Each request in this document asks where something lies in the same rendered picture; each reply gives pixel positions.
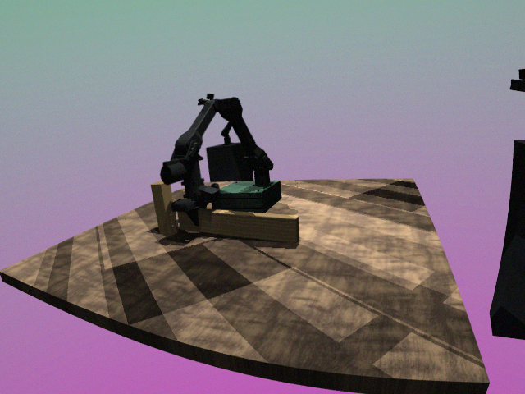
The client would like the brown wooden post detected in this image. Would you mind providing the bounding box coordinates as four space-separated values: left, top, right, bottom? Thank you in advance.
151 181 179 236

